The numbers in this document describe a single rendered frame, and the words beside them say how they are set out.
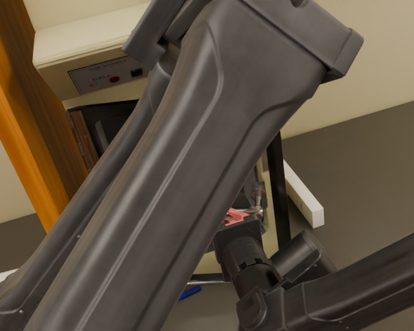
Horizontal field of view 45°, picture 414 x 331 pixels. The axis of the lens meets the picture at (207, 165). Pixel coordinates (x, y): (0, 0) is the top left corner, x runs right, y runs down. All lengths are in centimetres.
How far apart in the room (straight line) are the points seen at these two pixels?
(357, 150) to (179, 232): 115
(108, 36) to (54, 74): 8
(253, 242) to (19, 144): 34
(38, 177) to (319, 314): 42
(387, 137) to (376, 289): 90
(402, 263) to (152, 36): 33
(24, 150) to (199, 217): 52
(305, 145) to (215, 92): 115
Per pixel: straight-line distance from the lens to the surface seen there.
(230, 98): 22
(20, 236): 133
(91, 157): 80
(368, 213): 115
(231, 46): 22
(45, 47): 66
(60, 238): 40
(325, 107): 145
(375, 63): 147
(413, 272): 52
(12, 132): 70
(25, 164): 72
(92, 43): 63
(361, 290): 53
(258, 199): 78
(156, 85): 31
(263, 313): 57
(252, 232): 70
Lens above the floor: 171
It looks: 35 degrees down
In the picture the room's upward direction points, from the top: 12 degrees counter-clockwise
